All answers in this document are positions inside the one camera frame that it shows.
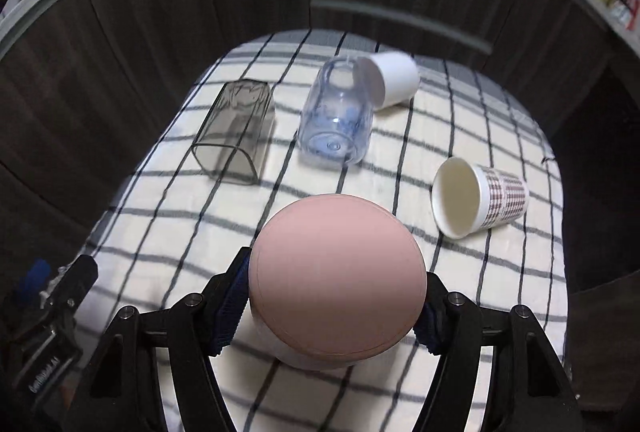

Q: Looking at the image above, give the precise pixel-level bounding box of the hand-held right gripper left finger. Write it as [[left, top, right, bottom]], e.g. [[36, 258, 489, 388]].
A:
[[65, 246, 253, 432]]

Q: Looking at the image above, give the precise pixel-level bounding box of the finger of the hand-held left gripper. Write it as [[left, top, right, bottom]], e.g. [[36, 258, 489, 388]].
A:
[[47, 254, 99, 329], [12, 259, 53, 309]]

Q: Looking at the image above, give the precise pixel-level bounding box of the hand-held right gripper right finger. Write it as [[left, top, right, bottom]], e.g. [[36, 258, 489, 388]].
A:
[[410, 271, 584, 432]]

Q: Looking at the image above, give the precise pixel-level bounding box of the pink cup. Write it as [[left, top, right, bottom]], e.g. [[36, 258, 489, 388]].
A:
[[248, 193, 428, 371]]

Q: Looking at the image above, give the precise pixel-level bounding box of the checked pattern paper cup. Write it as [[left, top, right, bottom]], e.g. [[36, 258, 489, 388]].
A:
[[431, 156, 530, 239]]

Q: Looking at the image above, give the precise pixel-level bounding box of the grey transparent square cup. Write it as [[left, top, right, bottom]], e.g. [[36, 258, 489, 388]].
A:
[[192, 80, 277, 184]]

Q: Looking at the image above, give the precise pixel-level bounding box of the clear cup with blue print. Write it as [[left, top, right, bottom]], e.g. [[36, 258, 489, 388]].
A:
[[298, 55, 374, 167]]

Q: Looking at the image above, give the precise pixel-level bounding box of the plain white paper cup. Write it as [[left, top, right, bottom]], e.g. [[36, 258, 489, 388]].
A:
[[358, 52, 421, 113]]

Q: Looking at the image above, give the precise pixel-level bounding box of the black and white checked cloth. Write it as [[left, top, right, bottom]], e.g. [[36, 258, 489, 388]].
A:
[[82, 29, 568, 432]]

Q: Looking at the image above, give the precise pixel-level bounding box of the dark wooden cabinet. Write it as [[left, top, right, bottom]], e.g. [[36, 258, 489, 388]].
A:
[[0, 0, 640, 297]]

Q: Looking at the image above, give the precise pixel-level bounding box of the grey cabinet handle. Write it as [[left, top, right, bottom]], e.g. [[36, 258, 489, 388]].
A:
[[309, 0, 494, 58]]

